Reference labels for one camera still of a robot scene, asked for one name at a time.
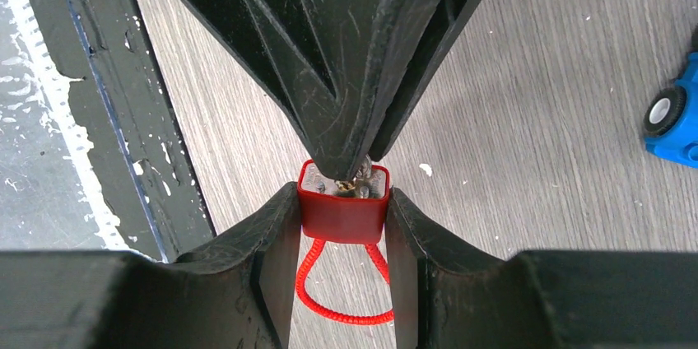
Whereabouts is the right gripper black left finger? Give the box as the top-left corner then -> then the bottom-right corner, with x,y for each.
1,182 -> 300,348

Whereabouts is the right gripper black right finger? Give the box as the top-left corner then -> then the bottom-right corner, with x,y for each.
385,189 -> 697,348

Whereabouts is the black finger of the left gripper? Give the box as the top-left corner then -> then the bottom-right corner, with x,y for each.
182,0 -> 440,180
369,0 -> 482,161

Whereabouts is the red cable padlock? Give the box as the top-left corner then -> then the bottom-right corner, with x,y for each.
295,160 -> 394,326

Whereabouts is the silver key with ring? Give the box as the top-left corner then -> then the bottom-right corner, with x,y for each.
333,156 -> 373,198

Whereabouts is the blue yellow toy car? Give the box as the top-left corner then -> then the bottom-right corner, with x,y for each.
643,31 -> 697,168

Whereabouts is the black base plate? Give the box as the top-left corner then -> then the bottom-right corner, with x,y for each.
1,0 -> 214,262

